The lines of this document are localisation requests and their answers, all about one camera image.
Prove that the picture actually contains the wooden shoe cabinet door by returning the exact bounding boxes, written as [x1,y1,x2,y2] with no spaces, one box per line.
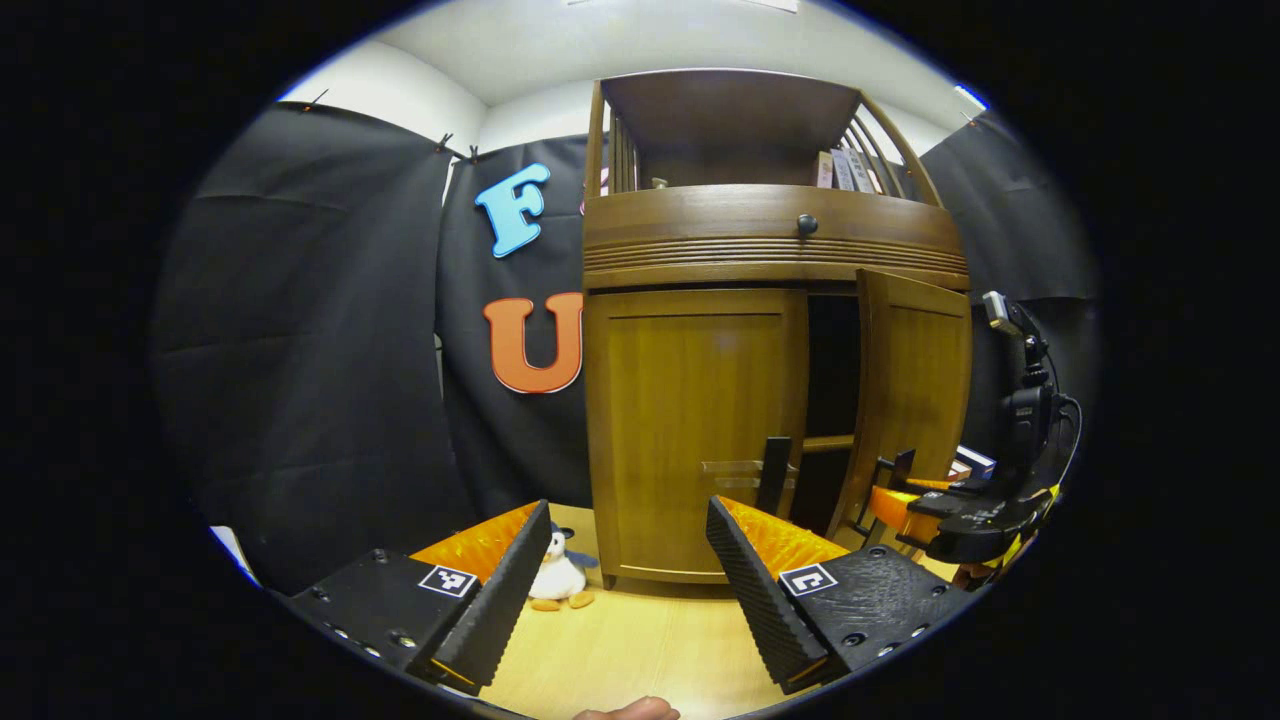
[828,268,974,546]
[585,288,811,586]

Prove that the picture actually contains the dark blue book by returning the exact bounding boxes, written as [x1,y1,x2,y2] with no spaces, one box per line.
[945,444,999,483]

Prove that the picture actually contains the black cable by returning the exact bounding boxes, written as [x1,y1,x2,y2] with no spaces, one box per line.
[1045,393,1087,501]

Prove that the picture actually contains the black backdrop cloth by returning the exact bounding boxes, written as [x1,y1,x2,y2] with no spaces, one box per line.
[150,100,1101,596]

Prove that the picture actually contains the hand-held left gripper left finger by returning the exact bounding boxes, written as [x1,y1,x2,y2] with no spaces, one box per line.
[280,499,553,698]

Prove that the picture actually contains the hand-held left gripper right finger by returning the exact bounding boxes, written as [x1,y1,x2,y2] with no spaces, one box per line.
[703,494,979,698]

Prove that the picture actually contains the black door handle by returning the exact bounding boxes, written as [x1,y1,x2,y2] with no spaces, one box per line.
[875,448,917,493]
[756,436,793,518]

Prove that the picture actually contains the wooden ribbed drawer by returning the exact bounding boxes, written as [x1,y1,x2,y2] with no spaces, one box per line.
[582,184,971,293]

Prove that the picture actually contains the white plush penguin toy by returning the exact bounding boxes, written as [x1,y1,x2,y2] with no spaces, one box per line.
[527,522,601,612]

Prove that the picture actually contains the wooden double-door shoe cabinet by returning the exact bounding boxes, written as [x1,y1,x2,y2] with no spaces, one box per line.
[580,68,976,591]

